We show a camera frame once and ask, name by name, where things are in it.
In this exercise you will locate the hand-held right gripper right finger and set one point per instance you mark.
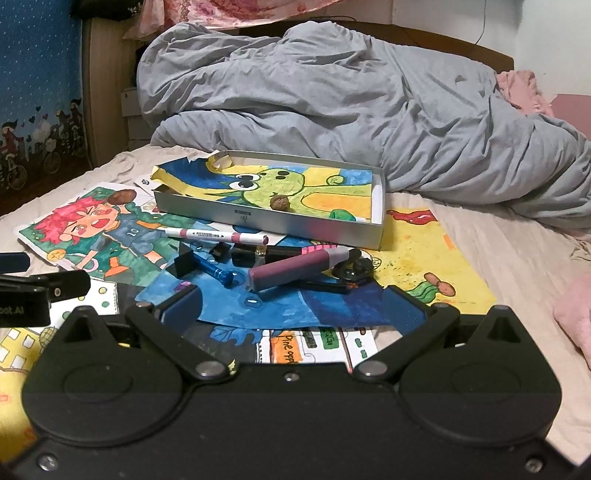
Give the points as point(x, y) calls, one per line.
point(408, 308)

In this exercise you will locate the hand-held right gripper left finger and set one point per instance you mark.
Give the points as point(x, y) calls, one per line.
point(181, 305)

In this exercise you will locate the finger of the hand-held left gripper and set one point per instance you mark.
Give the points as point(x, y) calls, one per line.
point(60, 284)
point(14, 262)

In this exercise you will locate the blue pen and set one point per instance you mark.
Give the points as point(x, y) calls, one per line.
point(217, 270)

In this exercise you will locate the black curved plastic gadget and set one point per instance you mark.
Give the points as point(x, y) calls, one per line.
point(353, 267)

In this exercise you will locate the black lipstick tube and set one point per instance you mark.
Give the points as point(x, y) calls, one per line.
point(244, 254)

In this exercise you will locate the thick purple and grey marker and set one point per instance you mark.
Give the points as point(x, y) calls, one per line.
point(286, 272)

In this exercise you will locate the silver shallow box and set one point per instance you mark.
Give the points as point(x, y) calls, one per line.
point(277, 218)

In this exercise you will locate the yellow house drawing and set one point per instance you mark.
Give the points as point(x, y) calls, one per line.
point(18, 350)

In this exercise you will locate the small black cube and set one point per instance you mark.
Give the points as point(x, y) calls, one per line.
point(188, 264)

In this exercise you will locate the yellow painted drawing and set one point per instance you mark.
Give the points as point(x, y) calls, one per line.
point(429, 258)

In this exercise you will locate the soccer cartoon drawing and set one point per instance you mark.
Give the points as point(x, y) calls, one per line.
point(92, 230)

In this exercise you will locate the white marker with pink caps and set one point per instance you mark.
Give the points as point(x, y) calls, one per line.
point(207, 234)

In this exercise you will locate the thin black pen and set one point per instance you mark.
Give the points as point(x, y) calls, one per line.
point(323, 286)

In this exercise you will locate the comic strip drawing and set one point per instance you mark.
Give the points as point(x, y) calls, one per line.
point(318, 346)

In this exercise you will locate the blue painted drawing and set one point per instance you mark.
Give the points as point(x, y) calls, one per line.
point(286, 309)

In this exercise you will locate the brown walnut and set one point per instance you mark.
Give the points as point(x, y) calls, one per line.
point(280, 202)

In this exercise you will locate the green dinosaur drawing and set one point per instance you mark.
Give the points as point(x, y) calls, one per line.
point(323, 184)

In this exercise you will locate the pink fluffy cloth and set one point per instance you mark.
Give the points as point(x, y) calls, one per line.
point(575, 314)

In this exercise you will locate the grey duvet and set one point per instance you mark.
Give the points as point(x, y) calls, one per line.
point(351, 110)

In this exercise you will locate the light wooden side panel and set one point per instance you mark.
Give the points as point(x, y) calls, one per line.
point(111, 69)

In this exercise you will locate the pink crumpled cloth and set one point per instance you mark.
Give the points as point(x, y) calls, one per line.
point(521, 90)

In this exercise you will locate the mauve pillow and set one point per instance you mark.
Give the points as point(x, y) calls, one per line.
point(575, 113)

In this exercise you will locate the pink floral pillow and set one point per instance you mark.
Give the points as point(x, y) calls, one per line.
point(240, 14)

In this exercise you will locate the blue printed wall cloth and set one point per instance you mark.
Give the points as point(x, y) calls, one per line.
point(37, 92)

